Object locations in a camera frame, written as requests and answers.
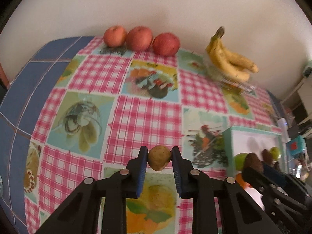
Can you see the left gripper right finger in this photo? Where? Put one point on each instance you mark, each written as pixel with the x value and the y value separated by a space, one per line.
pixel 181 168

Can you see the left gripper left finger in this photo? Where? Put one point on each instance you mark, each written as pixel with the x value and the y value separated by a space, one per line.
pixel 137 169

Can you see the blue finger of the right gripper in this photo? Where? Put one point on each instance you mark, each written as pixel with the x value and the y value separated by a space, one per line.
pixel 277 177
pixel 255 178

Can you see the small dark avocado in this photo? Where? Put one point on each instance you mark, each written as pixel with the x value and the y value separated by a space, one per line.
pixel 252 161

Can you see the orange mandarin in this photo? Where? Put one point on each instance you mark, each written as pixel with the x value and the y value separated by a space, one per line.
pixel 240 181

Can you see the long dark wrinkled avocado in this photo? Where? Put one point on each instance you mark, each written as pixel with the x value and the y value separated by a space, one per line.
pixel 267 157

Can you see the small green fruit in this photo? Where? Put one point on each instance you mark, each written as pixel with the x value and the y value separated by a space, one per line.
pixel 239 161

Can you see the large green fruit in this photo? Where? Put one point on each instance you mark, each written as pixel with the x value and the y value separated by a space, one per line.
pixel 275 153

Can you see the white teal-edged tray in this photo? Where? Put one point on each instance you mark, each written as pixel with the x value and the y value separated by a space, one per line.
pixel 250 140

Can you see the teal box red label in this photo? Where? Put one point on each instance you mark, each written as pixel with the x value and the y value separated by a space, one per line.
pixel 296 145

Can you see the black charger plug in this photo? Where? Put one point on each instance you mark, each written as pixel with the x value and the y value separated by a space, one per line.
pixel 293 131

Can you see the white power strip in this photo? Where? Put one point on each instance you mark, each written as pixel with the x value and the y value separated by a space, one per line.
pixel 282 123

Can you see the fruit pattern plaid tablecloth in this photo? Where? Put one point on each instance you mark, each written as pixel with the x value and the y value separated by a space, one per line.
pixel 107 104

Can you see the lower yellow banana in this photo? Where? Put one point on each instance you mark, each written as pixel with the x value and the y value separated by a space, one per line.
pixel 217 57

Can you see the yellow banana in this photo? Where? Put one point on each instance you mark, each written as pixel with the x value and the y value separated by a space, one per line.
pixel 217 57
pixel 235 58

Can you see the upper yellow banana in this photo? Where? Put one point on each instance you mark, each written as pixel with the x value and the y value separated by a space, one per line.
pixel 235 58

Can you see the large red apple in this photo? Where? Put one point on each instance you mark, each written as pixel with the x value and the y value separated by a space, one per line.
pixel 166 44

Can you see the middle red apple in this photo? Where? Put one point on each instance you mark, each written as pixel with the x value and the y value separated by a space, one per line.
pixel 139 38

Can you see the small red apple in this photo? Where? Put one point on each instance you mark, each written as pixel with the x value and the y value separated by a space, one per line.
pixel 115 36

